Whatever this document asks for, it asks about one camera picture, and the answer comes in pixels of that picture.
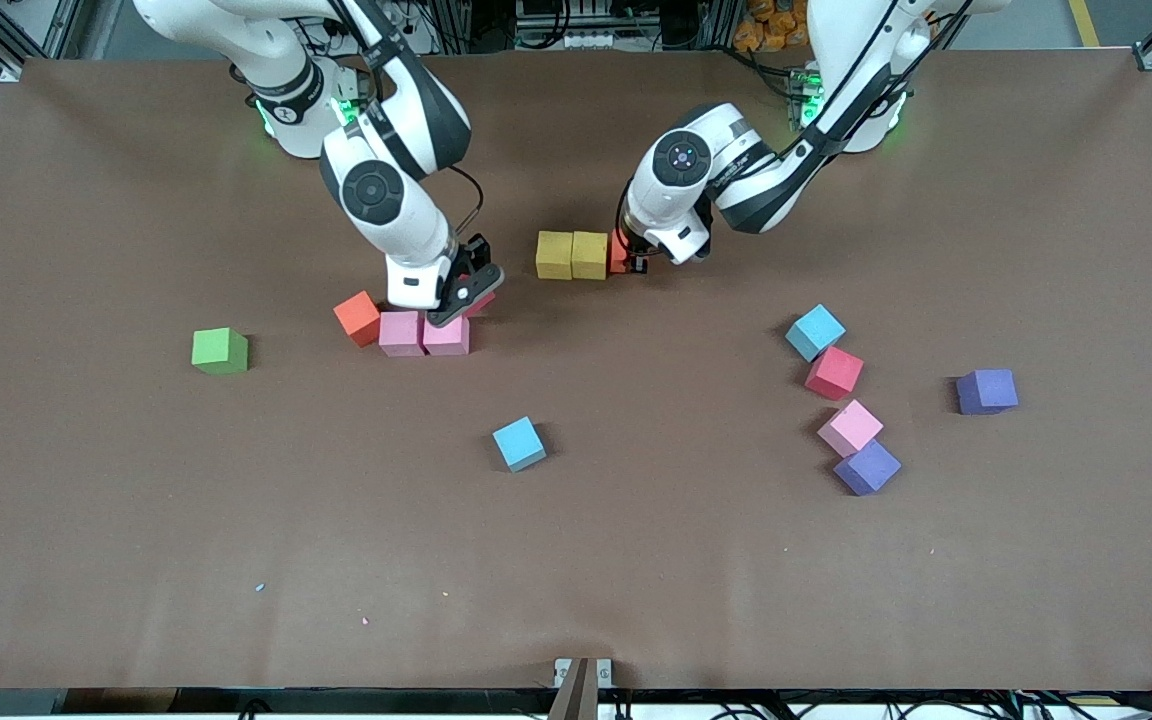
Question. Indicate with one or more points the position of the white connector strip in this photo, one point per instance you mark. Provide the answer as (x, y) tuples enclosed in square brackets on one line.
[(591, 40)]

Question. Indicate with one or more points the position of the brown table cover sheet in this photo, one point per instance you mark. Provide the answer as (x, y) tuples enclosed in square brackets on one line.
[(576, 560)]

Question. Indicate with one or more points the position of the pile of orange fruit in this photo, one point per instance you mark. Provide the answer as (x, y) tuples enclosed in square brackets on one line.
[(776, 25)]

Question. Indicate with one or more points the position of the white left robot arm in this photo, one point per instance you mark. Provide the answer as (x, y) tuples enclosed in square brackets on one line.
[(726, 130)]

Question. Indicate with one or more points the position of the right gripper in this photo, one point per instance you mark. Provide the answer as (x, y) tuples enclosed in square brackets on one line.
[(475, 254)]

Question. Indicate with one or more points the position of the purple foam cube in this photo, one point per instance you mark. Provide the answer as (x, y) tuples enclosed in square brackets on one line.
[(868, 470), (986, 392)]

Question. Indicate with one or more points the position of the small metal bracket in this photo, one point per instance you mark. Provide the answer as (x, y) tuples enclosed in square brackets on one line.
[(604, 672)]

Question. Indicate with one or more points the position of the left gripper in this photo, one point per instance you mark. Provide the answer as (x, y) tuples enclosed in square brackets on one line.
[(633, 250)]

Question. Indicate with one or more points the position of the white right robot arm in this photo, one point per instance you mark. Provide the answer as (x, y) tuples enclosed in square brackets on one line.
[(406, 225)]

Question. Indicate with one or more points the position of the orange foam cube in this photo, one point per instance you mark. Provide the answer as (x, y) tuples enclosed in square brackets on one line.
[(357, 318), (618, 255)]

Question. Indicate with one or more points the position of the green foam cube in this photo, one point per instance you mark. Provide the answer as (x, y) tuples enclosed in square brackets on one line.
[(219, 352)]

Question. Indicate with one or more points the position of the yellow foam cube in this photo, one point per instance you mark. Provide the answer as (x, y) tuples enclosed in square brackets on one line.
[(554, 256), (591, 256)]

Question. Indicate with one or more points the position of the red foam cube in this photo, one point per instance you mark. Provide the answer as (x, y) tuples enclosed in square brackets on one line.
[(483, 306), (834, 374)]

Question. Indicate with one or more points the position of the brown wooden beam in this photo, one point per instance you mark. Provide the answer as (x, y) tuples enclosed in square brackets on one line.
[(576, 695)]

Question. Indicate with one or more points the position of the pink foam cube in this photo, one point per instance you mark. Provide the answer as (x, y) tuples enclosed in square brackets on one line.
[(851, 430), (401, 337), (448, 340)]

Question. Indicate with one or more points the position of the white power strip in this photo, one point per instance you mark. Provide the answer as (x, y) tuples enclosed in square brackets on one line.
[(411, 12)]

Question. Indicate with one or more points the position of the blue foam cube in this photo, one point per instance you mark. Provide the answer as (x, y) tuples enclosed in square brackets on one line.
[(519, 445), (815, 333)]

